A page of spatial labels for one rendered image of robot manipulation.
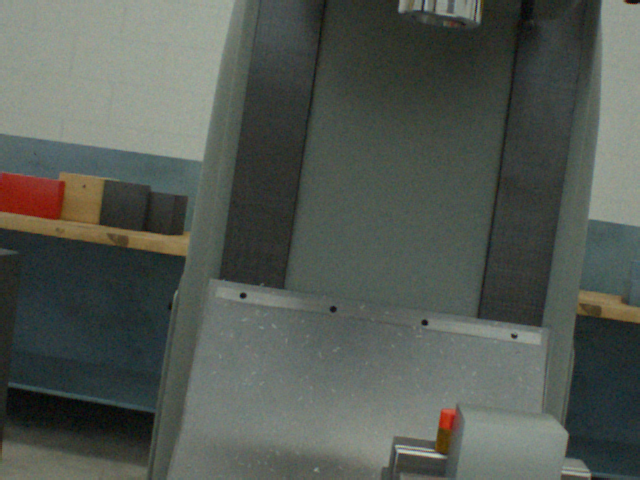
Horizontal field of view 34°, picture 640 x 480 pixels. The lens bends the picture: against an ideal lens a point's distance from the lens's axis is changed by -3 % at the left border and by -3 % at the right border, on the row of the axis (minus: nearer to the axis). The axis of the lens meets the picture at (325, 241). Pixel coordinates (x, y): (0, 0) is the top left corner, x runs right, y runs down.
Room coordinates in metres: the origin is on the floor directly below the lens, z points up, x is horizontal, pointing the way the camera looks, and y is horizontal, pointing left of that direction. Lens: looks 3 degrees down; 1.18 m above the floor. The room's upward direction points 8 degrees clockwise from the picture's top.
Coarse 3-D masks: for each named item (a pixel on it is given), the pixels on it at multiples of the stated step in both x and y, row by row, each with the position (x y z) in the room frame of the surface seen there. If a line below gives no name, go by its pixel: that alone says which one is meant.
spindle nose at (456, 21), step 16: (400, 0) 0.61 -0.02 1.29; (416, 0) 0.59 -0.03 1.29; (432, 0) 0.59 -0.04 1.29; (448, 0) 0.59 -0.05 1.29; (464, 0) 0.59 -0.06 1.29; (480, 0) 0.60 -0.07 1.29; (400, 16) 0.62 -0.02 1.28; (416, 16) 0.62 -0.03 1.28; (432, 16) 0.63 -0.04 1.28; (448, 16) 0.59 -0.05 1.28; (464, 16) 0.59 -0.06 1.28; (480, 16) 0.61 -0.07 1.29
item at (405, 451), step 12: (396, 444) 0.65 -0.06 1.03; (408, 444) 0.65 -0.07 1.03; (420, 444) 0.65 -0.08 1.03; (432, 444) 0.66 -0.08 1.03; (396, 456) 0.64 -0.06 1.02; (408, 456) 0.64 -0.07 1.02; (420, 456) 0.64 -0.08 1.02; (432, 456) 0.64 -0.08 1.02; (444, 456) 0.64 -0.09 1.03; (384, 468) 0.75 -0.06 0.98; (396, 468) 0.64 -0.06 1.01; (408, 468) 0.64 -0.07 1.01; (420, 468) 0.64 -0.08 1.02; (432, 468) 0.64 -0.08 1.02; (444, 468) 0.64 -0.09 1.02; (564, 468) 0.64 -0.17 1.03; (576, 468) 0.64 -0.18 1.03
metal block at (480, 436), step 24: (456, 408) 0.63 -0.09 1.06; (480, 408) 0.63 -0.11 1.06; (456, 432) 0.61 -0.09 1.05; (480, 432) 0.58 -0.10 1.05; (504, 432) 0.58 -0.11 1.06; (528, 432) 0.58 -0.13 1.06; (552, 432) 0.58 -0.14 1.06; (456, 456) 0.59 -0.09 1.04; (480, 456) 0.58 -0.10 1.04; (504, 456) 0.58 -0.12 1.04; (528, 456) 0.58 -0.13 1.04; (552, 456) 0.58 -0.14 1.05
